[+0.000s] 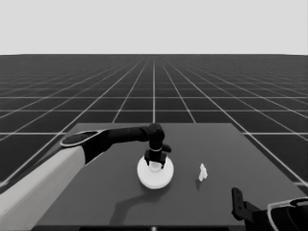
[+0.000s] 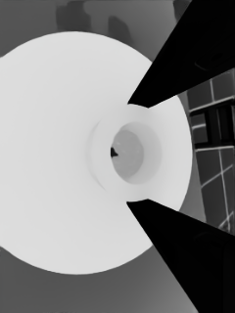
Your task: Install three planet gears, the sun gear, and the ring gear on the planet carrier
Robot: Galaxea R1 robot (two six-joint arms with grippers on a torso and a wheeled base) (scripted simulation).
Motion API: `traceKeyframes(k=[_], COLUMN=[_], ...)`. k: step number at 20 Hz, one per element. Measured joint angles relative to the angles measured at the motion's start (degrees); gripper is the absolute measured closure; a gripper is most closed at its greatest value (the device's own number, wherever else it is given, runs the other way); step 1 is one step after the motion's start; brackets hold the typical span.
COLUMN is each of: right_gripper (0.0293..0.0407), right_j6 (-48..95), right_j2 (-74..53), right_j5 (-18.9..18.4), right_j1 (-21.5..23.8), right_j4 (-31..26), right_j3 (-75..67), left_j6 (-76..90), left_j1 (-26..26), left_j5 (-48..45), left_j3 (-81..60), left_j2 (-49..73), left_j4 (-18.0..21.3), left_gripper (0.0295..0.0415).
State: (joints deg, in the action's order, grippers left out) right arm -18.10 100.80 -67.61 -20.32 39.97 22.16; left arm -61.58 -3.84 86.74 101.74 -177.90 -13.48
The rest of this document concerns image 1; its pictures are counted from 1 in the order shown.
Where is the large thick white disc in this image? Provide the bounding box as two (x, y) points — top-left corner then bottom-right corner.
(137, 154), (175, 190)

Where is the small white T-shaped piece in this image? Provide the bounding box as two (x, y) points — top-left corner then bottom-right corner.
(198, 164), (209, 183)

